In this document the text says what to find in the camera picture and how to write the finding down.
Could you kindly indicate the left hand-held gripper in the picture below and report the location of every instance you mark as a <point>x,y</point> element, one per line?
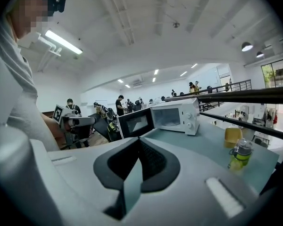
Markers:
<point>61,114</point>

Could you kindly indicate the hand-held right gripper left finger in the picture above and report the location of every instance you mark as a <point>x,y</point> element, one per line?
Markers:
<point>89,185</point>

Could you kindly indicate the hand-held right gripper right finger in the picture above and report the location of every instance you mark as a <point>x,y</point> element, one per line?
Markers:
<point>191,185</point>

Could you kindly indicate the yellow sponge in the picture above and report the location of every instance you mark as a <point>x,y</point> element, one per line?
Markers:
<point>232,136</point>

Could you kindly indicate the white microwave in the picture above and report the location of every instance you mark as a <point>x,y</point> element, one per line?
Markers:
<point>193,107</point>

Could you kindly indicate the person's left forearm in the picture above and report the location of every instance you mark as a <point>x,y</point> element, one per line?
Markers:
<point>50,128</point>

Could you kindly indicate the glass microwave turntable plate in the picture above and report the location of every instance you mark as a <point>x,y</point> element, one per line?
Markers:
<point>168,124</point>

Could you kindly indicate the black office chair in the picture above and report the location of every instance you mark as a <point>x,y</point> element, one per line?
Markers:
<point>101,128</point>

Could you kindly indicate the green yellow backpack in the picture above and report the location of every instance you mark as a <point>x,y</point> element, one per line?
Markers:
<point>112,127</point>

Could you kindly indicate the white ceiling air conditioner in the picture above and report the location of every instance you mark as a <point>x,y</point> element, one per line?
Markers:
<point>138,83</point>

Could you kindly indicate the grey t-shirt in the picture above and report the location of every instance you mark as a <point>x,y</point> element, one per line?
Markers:
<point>19,86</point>

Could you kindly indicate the long fluorescent tube light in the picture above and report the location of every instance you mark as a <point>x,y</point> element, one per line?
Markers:
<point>63,41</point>

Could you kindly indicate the group of ceiling light panels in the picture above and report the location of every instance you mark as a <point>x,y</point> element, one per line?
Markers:
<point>156,72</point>

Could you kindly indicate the white cabinet machine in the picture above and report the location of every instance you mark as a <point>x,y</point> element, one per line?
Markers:
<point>244,113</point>

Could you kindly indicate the black balcony railing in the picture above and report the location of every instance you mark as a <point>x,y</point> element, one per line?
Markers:
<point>240,85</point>

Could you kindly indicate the person's head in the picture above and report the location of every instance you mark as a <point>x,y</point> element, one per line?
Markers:
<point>28,13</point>

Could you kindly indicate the round ceiling fixture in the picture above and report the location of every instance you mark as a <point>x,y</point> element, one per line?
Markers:
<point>176,25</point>

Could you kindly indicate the large glass window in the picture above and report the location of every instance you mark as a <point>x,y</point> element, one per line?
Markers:
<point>278,72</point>

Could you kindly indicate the black pendant lamp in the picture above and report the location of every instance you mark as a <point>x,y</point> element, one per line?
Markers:
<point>260,54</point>
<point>247,46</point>

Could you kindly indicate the black head camera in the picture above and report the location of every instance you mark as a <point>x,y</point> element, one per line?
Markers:
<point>57,3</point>

